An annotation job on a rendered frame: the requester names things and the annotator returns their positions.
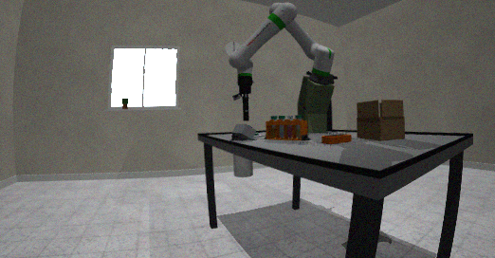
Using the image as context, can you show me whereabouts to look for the orange handheld multimeter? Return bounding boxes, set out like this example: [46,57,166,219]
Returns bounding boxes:
[321,135,351,144]

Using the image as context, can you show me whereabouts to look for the white button panel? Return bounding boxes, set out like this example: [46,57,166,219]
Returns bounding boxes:
[232,124,256,140]

